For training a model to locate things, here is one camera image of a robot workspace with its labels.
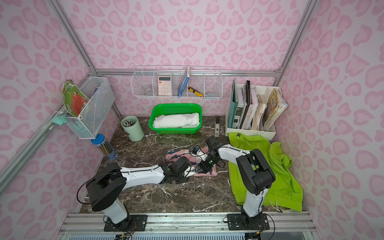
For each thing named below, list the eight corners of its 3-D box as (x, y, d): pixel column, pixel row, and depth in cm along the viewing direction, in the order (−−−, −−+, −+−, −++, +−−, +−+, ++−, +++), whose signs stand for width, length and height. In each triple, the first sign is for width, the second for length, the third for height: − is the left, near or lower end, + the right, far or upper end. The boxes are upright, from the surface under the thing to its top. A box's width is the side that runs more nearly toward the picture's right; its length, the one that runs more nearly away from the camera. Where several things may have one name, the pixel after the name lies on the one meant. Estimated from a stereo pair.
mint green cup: (129, 141, 107) (119, 124, 94) (133, 130, 114) (124, 113, 100) (142, 141, 107) (133, 124, 94) (145, 130, 114) (137, 113, 100)
